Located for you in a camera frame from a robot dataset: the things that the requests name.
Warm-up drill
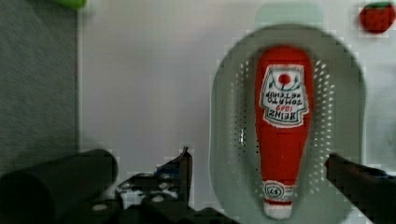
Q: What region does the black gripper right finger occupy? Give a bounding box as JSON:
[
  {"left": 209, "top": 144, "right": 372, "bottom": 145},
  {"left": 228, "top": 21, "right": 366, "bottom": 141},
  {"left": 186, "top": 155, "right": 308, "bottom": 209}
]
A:
[{"left": 324, "top": 153, "right": 396, "bottom": 224}]

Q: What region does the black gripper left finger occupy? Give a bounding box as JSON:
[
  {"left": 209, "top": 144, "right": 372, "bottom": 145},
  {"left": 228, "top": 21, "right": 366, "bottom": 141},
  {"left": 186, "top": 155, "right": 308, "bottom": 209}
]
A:
[{"left": 115, "top": 147, "right": 239, "bottom": 224}]

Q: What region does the red plush ketchup bottle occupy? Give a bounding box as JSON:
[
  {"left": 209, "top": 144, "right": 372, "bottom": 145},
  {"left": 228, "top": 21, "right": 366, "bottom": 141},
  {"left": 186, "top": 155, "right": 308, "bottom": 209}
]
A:
[{"left": 255, "top": 45, "right": 314, "bottom": 220}]

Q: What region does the small red strawberry toy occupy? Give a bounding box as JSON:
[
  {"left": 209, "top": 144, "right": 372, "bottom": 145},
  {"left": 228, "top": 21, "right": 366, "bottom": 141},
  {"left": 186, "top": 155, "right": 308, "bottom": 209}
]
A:
[{"left": 359, "top": 2, "right": 395, "bottom": 35}]

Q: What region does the green lime toy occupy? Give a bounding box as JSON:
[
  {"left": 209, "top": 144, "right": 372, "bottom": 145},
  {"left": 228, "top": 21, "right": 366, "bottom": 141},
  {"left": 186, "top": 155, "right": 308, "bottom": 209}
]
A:
[{"left": 51, "top": 0, "right": 88, "bottom": 9}]

